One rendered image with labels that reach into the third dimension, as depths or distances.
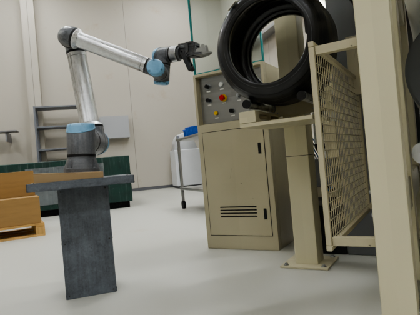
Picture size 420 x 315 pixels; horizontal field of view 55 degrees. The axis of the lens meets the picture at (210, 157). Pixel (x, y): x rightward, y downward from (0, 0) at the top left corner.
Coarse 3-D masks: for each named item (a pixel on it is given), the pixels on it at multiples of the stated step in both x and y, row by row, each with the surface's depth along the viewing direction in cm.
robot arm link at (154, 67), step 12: (60, 36) 223; (72, 36) 220; (84, 36) 221; (72, 48) 226; (84, 48) 223; (96, 48) 220; (108, 48) 219; (120, 48) 220; (120, 60) 220; (132, 60) 218; (144, 60) 218; (156, 60) 216; (144, 72) 221; (156, 72) 216
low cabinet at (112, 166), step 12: (120, 156) 655; (0, 168) 598; (12, 168) 603; (24, 168) 608; (36, 168) 613; (48, 168) 619; (60, 168) 624; (108, 168) 648; (120, 168) 654; (36, 192) 612; (48, 192) 617; (120, 192) 653; (48, 204) 617; (120, 204) 656; (48, 216) 621
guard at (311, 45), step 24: (312, 48) 133; (312, 72) 133; (336, 72) 167; (312, 96) 133; (360, 96) 211; (360, 120) 210; (336, 144) 156; (360, 192) 192; (336, 216) 144; (360, 216) 184
